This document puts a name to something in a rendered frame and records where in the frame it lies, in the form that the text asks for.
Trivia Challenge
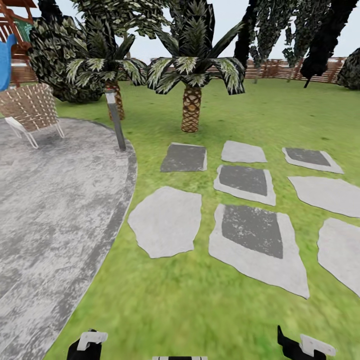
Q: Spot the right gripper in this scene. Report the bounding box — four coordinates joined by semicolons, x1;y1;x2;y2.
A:
277;325;326;360

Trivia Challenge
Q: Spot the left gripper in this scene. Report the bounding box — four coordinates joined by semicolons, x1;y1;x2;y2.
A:
66;341;102;360

